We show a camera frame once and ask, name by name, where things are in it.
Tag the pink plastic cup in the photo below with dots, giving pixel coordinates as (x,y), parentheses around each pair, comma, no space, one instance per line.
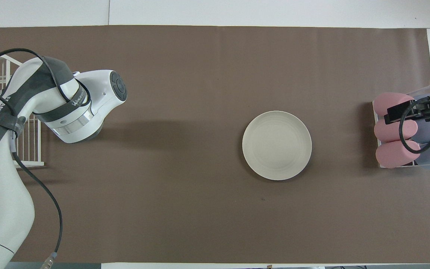
(386,101)
(388,130)
(394,155)

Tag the brown table mat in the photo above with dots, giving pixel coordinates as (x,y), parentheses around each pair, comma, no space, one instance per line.
(181,112)

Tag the cream round plate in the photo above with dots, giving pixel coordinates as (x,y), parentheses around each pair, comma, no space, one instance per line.
(276,145)

